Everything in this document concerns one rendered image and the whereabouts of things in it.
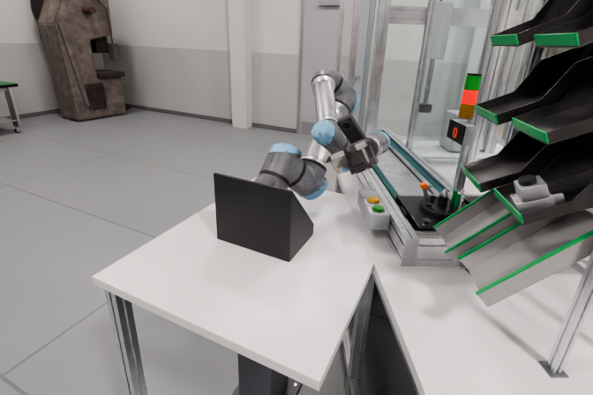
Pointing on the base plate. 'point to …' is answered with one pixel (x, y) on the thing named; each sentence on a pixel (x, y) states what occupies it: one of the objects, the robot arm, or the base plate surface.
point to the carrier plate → (411, 204)
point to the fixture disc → (438, 209)
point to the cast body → (533, 194)
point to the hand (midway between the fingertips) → (341, 152)
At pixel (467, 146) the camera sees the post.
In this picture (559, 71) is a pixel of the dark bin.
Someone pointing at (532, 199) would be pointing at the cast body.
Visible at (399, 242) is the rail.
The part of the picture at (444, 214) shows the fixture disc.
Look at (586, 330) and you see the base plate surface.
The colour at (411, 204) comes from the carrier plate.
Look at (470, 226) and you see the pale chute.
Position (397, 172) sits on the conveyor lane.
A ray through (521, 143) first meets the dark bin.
